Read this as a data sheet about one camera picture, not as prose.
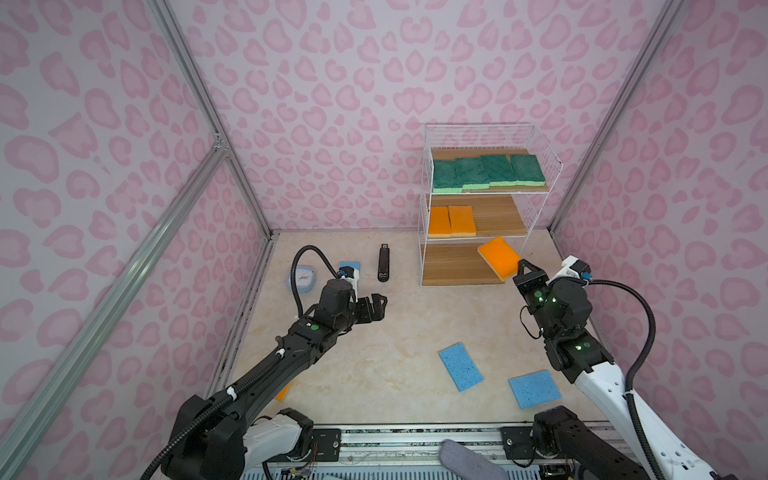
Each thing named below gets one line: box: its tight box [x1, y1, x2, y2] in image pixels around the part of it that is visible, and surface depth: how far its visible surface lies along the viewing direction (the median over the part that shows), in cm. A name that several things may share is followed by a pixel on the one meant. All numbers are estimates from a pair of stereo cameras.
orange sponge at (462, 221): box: [448, 205, 476, 237], surface depth 88 cm
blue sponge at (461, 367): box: [438, 342, 484, 392], surface depth 86 cm
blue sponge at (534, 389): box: [508, 369, 562, 409], surface depth 82 cm
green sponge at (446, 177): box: [433, 160, 463, 193], surface depth 73 cm
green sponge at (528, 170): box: [510, 154, 546, 187], surface depth 76 cm
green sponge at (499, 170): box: [480, 154, 518, 187], surface depth 76 cm
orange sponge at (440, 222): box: [428, 206, 452, 237], surface depth 87 cm
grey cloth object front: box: [439, 439, 509, 480], surface depth 70 cm
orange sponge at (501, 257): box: [477, 236, 522, 282], surface depth 78 cm
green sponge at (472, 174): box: [454, 157, 490, 190], surface depth 75 cm
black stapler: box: [378, 244, 390, 283], surface depth 109 cm
